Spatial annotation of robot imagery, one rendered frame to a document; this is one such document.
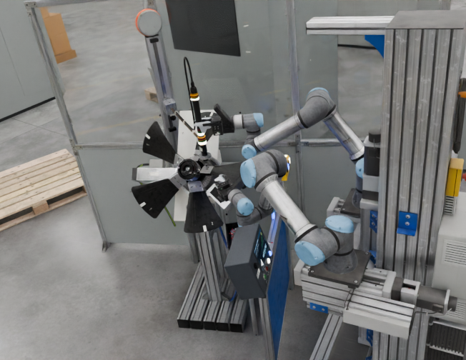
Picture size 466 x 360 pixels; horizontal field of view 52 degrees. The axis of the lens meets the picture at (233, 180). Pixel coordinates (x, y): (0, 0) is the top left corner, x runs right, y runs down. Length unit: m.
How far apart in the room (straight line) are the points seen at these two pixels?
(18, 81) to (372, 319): 6.76
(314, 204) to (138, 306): 1.48
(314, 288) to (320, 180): 1.32
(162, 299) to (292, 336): 1.01
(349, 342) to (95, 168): 2.25
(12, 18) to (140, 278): 5.03
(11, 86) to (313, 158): 5.54
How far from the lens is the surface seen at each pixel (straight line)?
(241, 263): 1.92
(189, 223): 2.63
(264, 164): 2.08
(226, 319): 3.34
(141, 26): 3.07
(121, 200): 3.97
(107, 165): 3.83
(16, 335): 3.90
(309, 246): 1.96
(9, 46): 7.91
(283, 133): 2.37
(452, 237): 2.10
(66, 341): 3.67
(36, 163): 5.88
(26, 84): 8.06
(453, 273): 2.22
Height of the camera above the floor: 2.49
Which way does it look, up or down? 31 degrees down
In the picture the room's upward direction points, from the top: 8 degrees counter-clockwise
